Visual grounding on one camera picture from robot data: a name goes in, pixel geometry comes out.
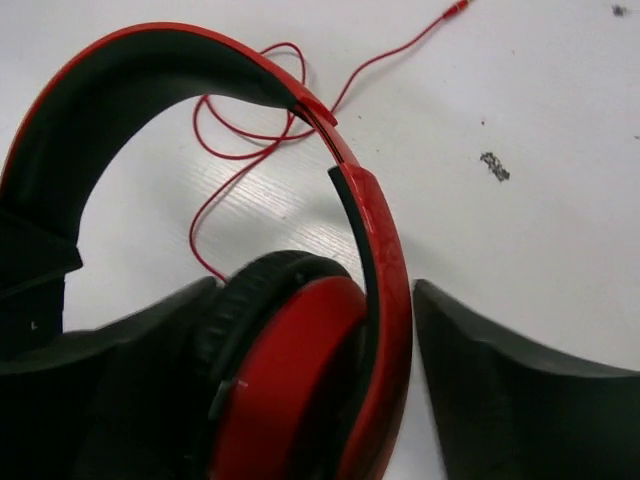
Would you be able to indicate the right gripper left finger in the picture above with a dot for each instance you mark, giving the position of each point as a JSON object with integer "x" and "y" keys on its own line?
{"x": 129, "y": 400}

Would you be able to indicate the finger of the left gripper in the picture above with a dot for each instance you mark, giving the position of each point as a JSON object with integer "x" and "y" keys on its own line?
{"x": 34, "y": 263}

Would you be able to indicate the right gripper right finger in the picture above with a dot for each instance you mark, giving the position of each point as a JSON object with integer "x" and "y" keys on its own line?
{"x": 507, "y": 407}

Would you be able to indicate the red black headphones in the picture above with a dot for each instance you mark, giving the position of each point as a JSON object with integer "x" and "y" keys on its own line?
{"x": 314, "y": 376}

